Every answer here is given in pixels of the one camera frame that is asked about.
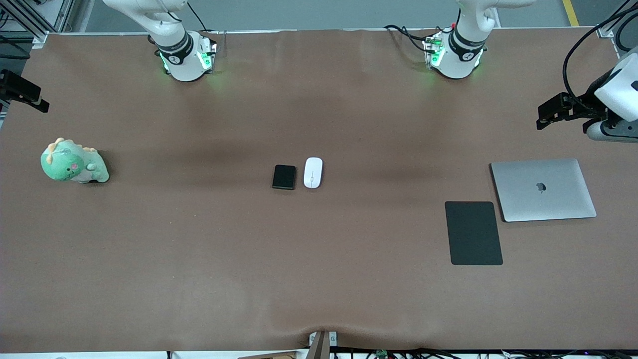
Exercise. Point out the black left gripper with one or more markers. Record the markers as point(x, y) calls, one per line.
point(589, 101)

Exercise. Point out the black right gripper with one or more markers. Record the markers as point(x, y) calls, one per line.
point(19, 88)

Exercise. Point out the black phone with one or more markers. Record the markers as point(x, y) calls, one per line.
point(284, 177)

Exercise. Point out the white computer mouse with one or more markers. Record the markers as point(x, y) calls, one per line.
point(313, 173)

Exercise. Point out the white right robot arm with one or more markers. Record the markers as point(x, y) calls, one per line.
point(182, 67)

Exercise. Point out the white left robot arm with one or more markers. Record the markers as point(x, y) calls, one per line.
point(461, 62)

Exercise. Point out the black mouse pad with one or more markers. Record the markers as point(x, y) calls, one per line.
point(473, 234)

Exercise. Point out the green dinosaur plush toy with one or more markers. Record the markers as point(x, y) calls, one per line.
point(65, 164)

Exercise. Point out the silver laptop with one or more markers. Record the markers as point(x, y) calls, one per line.
point(543, 199)

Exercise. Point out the brown table cover sheet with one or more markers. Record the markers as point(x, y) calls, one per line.
point(319, 274)

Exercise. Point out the aluminium frame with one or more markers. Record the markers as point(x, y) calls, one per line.
point(62, 12)

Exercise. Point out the brown camera mount post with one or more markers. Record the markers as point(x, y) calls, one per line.
point(321, 346)

